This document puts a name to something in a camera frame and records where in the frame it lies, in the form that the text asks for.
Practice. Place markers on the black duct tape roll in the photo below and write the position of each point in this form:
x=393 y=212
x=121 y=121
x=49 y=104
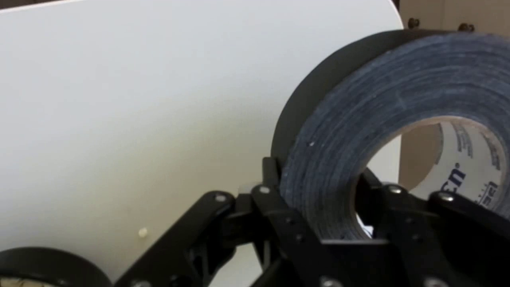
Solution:
x=371 y=89

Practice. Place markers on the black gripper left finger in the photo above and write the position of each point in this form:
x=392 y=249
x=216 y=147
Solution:
x=275 y=233

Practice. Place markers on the loose popcorn crumb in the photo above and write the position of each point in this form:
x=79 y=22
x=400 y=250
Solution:
x=141 y=231

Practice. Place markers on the black bowl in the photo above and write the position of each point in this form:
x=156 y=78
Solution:
x=57 y=263

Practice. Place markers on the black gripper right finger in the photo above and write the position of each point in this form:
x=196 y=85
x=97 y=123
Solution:
x=451 y=239

